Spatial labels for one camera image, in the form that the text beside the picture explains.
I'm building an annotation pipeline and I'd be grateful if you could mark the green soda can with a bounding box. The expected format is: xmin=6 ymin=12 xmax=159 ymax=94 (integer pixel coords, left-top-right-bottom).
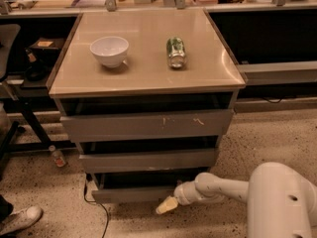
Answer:
xmin=166 ymin=37 xmax=186 ymax=68

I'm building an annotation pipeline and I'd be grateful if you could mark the black box with label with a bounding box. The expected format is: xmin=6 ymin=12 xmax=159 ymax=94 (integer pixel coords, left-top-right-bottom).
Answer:
xmin=30 ymin=38 xmax=65 ymax=53

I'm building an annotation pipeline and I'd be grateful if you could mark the white bowl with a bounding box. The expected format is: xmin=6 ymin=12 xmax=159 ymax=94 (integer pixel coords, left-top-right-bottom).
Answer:
xmin=90 ymin=36 xmax=129 ymax=67

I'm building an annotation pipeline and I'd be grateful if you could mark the white sneaker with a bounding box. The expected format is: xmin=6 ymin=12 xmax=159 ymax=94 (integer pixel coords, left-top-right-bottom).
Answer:
xmin=0 ymin=205 xmax=43 ymax=237

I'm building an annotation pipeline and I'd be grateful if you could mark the grey top drawer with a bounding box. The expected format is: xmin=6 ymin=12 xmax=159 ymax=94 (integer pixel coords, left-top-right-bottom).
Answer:
xmin=60 ymin=109 xmax=233 ymax=142

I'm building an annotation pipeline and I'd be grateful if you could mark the black cable on floor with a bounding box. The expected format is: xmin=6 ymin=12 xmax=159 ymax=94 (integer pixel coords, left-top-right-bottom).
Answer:
xmin=82 ymin=174 xmax=110 ymax=238

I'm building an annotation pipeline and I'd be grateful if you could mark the plastic bottle on floor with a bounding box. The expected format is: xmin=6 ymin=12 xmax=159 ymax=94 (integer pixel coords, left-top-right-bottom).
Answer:
xmin=49 ymin=145 xmax=66 ymax=168

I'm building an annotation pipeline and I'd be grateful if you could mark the grey bottom drawer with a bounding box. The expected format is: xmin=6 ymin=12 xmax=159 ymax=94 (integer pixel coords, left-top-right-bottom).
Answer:
xmin=91 ymin=168 xmax=208 ymax=203

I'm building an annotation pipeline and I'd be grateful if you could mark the grey drawer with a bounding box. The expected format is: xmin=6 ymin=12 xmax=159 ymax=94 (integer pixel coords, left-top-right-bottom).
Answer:
xmin=60 ymin=109 xmax=233 ymax=142
xmin=91 ymin=168 xmax=208 ymax=203
xmin=79 ymin=149 xmax=218 ymax=174

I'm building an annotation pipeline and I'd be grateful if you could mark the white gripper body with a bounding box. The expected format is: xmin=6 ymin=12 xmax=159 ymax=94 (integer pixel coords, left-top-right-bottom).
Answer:
xmin=173 ymin=181 xmax=224 ymax=205

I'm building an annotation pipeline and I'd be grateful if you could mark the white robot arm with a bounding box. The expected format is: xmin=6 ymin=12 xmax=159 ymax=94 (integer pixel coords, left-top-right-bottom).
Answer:
xmin=156 ymin=162 xmax=317 ymax=238

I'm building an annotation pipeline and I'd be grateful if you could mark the grey drawer cabinet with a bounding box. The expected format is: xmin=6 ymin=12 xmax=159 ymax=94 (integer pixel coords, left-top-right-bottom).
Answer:
xmin=45 ymin=7 xmax=248 ymax=200

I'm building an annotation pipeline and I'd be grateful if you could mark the grey middle drawer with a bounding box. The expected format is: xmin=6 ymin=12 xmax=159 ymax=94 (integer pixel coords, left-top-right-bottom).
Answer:
xmin=79 ymin=149 xmax=218 ymax=174

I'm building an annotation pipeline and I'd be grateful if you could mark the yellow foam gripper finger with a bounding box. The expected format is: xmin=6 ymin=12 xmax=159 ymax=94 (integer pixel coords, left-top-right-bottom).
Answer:
xmin=156 ymin=196 xmax=178 ymax=214

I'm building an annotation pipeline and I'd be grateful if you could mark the black office chair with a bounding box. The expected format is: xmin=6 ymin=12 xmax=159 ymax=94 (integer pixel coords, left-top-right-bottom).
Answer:
xmin=0 ymin=24 xmax=21 ymax=178

